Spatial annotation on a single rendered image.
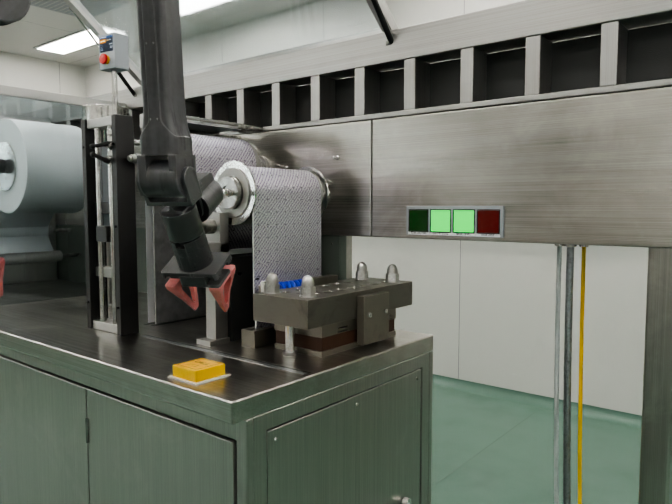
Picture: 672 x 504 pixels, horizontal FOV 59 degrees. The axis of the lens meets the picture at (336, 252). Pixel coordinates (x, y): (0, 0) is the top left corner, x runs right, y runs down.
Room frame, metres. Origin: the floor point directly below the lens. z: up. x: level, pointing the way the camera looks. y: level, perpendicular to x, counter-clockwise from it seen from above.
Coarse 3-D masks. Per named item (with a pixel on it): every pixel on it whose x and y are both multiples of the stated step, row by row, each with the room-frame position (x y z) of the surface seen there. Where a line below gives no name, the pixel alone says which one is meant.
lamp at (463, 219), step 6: (456, 210) 1.38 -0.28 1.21; (462, 210) 1.37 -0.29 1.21; (468, 210) 1.36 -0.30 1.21; (456, 216) 1.38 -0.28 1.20; (462, 216) 1.37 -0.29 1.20; (468, 216) 1.36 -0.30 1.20; (456, 222) 1.38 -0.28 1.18; (462, 222) 1.37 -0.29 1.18; (468, 222) 1.36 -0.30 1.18; (456, 228) 1.38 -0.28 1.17; (462, 228) 1.37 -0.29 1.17; (468, 228) 1.36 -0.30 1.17
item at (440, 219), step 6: (432, 210) 1.42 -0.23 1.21; (438, 210) 1.41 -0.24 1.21; (444, 210) 1.40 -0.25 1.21; (432, 216) 1.42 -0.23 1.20; (438, 216) 1.41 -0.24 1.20; (444, 216) 1.40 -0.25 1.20; (432, 222) 1.42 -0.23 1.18; (438, 222) 1.41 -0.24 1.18; (444, 222) 1.40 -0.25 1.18; (432, 228) 1.42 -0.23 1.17; (438, 228) 1.41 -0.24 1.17; (444, 228) 1.40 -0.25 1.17
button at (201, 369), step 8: (192, 360) 1.12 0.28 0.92; (200, 360) 1.12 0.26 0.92; (208, 360) 1.12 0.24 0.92; (176, 368) 1.08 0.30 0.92; (184, 368) 1.07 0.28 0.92; (192, 368) 1.07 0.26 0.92; (200, 368) 1.07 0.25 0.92; (208, 368) 1.07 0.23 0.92; (216, 368) 1.09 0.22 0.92; (224, 368) 1.10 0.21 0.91; (176, 376) 1.08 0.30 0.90; (184, 376) 1.07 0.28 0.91; (192, 376) 1.05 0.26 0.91; (200, 376) 1.06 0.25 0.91; (208, 376) 1.07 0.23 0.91; (216, 376) 1.09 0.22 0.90
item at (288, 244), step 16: (256, 224) 1.35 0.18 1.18; (272, 224) 1.39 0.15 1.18; (288, 224) 1.43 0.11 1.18; (304, 224) 1.48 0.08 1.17; (320, 224) 1.52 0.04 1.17; (256, 240) 1.35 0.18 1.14; (272, 240) 1.39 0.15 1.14; (288, 240) 1.43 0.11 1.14; (304, 240) 1.47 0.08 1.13; (320, 240) 1.52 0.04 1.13; (256, 256) 1.35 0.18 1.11; (272, 256) 1.39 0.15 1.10; (288, 256) 1.43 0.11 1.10; (304, 256) 1.47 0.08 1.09; (320, 256) 1.52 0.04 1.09; (256, 272) 1.35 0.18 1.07; (272, 272) 1.39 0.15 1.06; (288, 272) 1.43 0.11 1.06; (304, 272) 1.47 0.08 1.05; (320, 272) 1.52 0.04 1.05; (256, 288) 1.35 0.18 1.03
